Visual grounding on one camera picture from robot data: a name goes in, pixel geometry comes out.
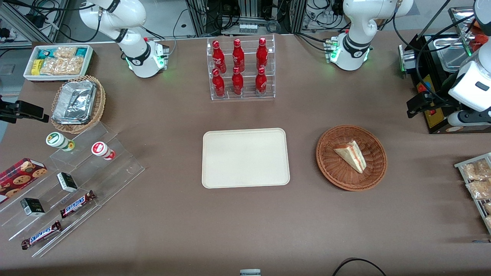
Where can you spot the clear acrylic bottle rack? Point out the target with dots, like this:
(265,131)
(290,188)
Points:
(247,86)

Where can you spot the white snack box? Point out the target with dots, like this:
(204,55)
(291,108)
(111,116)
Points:
(28,76)

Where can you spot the red cookie box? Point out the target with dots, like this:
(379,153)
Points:
(19,178)

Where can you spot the white power strip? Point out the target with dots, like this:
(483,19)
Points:
(247,28)

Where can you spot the small grey device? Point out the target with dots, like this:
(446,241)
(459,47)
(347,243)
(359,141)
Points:
(250,272)

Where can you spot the black food warmer machine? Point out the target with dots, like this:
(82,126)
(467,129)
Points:
(435,122)

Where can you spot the green snack packet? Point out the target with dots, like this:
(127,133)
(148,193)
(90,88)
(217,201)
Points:
(81,52)
(45,53)

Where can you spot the clear cracker bag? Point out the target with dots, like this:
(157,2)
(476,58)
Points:
(63,66)
(65,52)

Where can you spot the round brown wicker basket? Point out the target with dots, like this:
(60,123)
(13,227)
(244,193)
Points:
(333,168)

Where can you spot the small black box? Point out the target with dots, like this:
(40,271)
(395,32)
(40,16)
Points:
(67,182)
(32,207)

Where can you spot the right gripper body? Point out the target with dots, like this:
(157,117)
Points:
(15,110)

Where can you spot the green lidded cup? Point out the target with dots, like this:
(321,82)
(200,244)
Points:
(56,140)

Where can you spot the oval light wicker basket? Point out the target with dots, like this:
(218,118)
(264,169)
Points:
(99,107)

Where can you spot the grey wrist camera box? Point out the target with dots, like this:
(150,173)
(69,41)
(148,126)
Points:
(466,119)

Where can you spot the yellow snack packet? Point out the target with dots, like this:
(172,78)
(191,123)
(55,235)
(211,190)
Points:
(36,67)

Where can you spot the silver foil container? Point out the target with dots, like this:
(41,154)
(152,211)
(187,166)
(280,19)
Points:
(74,102)

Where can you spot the clear bag of snacks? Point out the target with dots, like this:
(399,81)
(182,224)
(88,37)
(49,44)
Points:
(480,189)
(475,170)

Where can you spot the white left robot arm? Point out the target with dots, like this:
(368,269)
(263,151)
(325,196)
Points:
(356,23)

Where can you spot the red lidded cup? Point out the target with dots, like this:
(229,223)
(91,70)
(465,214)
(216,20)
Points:
(100,149)

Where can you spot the cream rectangular tray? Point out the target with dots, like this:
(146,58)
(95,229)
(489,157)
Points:
(245,159)

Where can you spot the aluminium profile frame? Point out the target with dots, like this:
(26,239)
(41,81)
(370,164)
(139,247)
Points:
(199,19)

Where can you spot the steel pan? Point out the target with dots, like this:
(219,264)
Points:
(450,55)

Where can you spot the triangular sandwich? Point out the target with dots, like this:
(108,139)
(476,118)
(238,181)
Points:
(351,155)

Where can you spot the Snickers bar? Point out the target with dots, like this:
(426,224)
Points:
(41,235)
(76,204)

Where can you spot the clear acrylic stepped stand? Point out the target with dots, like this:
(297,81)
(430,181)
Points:
(115,170)

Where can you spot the red cola bottle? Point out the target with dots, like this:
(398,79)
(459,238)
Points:
(218,85)
(262,54)
(237,83)
(218,57)
(261,82)
(238,56)

